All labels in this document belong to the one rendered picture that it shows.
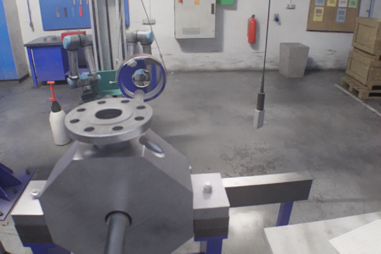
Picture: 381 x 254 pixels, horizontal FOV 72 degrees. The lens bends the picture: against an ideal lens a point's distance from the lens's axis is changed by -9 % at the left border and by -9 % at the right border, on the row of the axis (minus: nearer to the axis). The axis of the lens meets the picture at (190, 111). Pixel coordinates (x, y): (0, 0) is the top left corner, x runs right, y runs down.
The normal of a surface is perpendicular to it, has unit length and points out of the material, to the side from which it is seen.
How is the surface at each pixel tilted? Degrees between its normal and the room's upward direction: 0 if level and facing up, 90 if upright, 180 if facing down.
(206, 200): 0
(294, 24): 90
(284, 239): 0
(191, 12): 90
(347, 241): 0
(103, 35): 90
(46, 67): 90
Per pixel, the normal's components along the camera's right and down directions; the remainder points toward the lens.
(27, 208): 0.00, -0.91
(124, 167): 0.10, 0.41
